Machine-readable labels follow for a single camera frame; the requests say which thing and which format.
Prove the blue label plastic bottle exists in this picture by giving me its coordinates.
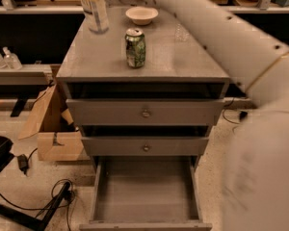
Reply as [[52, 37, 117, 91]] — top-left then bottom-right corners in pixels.
[[81, 0, 109, 34]]

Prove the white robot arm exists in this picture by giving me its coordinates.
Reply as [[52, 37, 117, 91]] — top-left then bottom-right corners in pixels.
[[89, 0, 289, 231]]

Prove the clear sanitizer bottle right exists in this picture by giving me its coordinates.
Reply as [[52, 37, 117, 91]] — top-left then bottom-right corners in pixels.
[[3, 47, 22, 70]]

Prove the grey wooden drawer cabinet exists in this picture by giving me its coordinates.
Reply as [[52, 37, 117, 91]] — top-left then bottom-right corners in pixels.
[[56, 6, 231, 179]]

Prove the grey top drawer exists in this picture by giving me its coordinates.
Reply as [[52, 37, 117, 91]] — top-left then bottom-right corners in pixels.
[[66, 99, 223, 126]]

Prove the grey middle drawer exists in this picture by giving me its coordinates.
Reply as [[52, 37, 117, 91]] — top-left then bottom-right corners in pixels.
[[82, 137, 208, 156]]

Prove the grey open bottom drawer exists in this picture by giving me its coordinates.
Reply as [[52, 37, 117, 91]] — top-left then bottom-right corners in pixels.
[[80, 156, 212, 231]]

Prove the white paper bowl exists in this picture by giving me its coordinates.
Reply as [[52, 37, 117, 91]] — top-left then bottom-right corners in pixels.
[[125, 7, 159, 26]]

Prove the green soda can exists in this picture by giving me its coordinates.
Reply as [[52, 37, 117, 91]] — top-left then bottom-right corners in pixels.
[[125, 28, 146, 68]]

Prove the brown cardboard box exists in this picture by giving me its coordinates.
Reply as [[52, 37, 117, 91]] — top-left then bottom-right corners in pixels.
[[18, 76, 89, 162]]

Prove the black power adapter left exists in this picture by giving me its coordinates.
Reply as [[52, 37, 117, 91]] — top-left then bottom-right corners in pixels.
[[17, 154, 29, 173]]

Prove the black power adapter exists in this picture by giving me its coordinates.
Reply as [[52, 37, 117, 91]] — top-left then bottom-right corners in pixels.
[[239, 111, 248, 120], [17, 154, 29, 173]]

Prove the black power adapter right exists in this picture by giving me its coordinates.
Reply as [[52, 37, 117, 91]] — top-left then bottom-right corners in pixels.
[[239, 111, 248, 120]]

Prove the black metal stand base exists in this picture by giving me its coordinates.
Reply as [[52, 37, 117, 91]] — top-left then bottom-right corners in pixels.
[[0, 179, 75, 231]]

